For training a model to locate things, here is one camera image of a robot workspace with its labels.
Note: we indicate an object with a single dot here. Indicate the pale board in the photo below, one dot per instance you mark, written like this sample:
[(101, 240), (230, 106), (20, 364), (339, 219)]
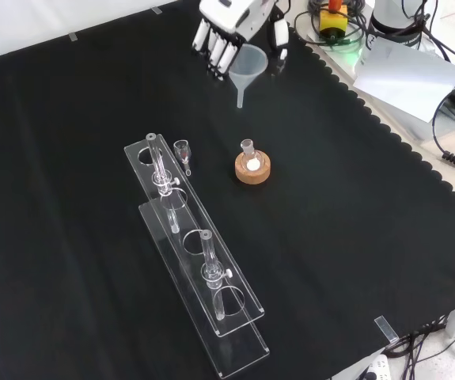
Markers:
[(405, 79)]

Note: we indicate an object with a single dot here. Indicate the yellow stop button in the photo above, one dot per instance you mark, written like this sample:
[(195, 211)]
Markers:
[(333, 20)]

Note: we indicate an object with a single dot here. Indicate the small round-bottom glass flask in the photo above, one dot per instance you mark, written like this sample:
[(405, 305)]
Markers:
[(252, 160)]

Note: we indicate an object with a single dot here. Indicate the black cloth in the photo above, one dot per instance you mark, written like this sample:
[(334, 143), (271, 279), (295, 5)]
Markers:
[(73, 198)]

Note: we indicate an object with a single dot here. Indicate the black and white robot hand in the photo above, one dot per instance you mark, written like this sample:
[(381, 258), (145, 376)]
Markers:
[(231, 14)]

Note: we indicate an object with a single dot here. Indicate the clear plastic funnel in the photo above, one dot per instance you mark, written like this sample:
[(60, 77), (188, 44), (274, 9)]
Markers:
[(251, 63)]

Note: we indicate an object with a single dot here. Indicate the clear tape strip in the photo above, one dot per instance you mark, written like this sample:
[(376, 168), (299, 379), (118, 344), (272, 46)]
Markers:
[(73, 37), (385, 328), (155, 10)]

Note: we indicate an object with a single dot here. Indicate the white power strip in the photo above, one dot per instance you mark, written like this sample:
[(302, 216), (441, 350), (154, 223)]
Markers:
[(377, 368)]

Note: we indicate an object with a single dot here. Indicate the clear acrylic funnel stand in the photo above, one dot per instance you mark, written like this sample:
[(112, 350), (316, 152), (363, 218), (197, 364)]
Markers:
[(195, 253)]

